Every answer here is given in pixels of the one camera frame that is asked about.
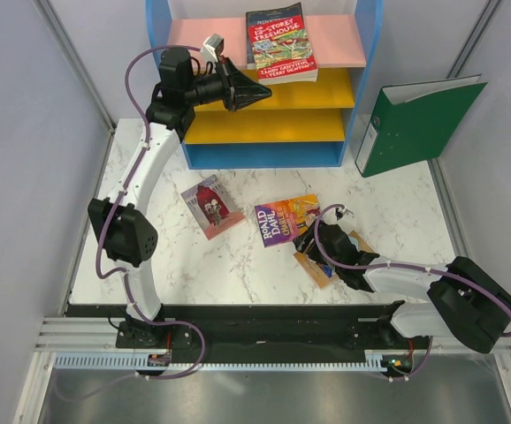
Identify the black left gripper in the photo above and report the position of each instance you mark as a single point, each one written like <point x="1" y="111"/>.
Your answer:
<point x="239" y="89"/>

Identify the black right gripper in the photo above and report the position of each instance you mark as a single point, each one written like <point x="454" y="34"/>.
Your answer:
<point x="301" y="242"/>

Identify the red treehouse book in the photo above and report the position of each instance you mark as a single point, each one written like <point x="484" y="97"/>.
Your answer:
<point x="282" y="51"/>

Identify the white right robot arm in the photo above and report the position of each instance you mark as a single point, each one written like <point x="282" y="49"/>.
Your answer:
<point x="456" y="299"/>

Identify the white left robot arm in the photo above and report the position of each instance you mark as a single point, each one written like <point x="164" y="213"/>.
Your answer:
<point x="126" y="240"/>

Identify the orange Roald Dahl book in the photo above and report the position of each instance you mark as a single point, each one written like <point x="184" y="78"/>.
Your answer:
<point x="283" y="221"/>

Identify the tan Othello book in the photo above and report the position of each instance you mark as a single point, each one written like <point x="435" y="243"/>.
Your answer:
<point x="323" y="274"/>

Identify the blue shelf unit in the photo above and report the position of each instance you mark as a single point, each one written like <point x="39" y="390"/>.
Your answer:
<point x="303" y="124"/>

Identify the pink castle cover book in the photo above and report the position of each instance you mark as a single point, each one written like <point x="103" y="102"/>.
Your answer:
<point x="212" y="207"/>

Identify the green lever arch binder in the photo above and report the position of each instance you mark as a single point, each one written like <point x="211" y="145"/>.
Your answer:
<point x="411" y="123"/>

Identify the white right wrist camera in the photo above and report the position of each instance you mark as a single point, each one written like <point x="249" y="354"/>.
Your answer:
<point x="342" y="213"/>

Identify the light blue cable duct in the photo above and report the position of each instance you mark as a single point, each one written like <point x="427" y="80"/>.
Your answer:
<point x="157" y="361"/>

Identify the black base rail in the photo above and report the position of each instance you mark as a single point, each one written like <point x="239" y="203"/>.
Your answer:
<point x="282" y="333"/>

